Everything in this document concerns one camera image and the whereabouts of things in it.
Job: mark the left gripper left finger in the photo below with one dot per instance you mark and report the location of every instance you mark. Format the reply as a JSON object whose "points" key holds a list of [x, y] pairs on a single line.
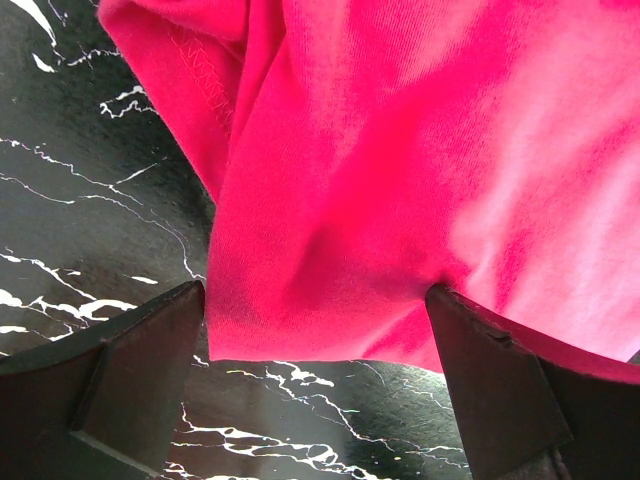
{"points": [[101, 403]]}

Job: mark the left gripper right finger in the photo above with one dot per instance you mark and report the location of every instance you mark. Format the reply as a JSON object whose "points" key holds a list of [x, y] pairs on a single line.
{"points": [[529, 406]]}

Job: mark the pink red t shirt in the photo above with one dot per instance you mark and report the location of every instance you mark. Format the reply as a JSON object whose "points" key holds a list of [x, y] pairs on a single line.
{"points": [[359, 152]]}

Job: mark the black marble pattern mat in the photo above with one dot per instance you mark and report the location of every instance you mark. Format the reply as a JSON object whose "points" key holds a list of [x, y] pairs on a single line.
{"points": [[100, 212]]}

